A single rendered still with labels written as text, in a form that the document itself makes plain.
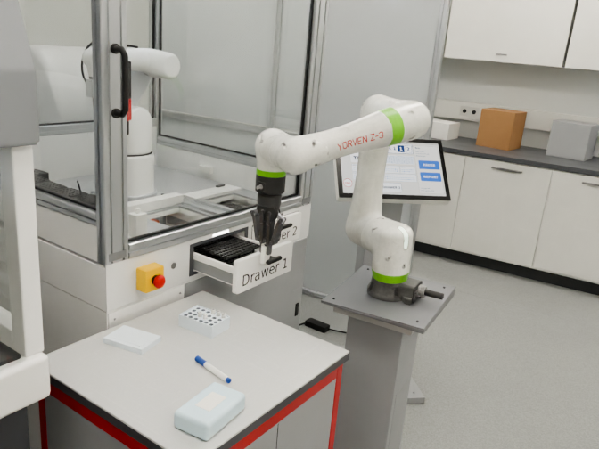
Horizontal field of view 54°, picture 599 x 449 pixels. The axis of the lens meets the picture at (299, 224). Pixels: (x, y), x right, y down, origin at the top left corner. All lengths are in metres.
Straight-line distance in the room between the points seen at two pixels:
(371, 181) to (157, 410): 1.04
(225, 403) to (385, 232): 0.83
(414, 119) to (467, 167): 2.81
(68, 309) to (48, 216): 0.29
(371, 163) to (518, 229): 2.75
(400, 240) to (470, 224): 2.80
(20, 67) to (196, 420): 0.78
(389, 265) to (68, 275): 1.01
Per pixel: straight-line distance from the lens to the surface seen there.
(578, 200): 4.55
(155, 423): 1.40
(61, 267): 1.92
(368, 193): 2.03
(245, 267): 1.84
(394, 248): 1.93
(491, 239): 4.70
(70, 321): 1.97
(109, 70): 1.63
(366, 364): 2.09
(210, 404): 1.38
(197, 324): 1.74
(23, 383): 1.39
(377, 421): 2.18
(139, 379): 1.55
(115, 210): 1.70
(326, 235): 3.69
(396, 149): 2.72
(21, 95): 1.20
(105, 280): 1.75
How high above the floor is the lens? 1.59
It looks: 18 degrees down
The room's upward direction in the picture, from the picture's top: 5 degrees clockwise
